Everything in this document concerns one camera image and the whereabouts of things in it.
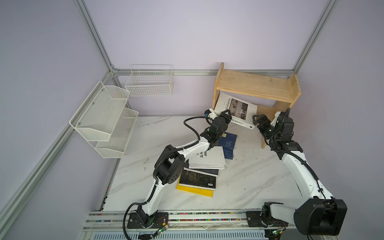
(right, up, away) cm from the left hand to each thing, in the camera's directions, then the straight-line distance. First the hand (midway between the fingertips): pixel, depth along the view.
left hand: (230, 110), depth 85 cm
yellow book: (-21, -45, -4) cm, 50 cm away
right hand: (+12, -5, -7) cm, 15 cm away
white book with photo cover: (+7, -1, +2) cm, 8 cm away
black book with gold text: (-20, -40, -1) cm, 45 cm away
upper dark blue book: (+2, -18, +18) cm, 26 cm away
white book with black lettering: (-10, -29, +3) cm, 30 cm away
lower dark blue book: (+1, -27, +13) cm, 30 cm away
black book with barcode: (-10, -36, +1) cm, 37 cm away
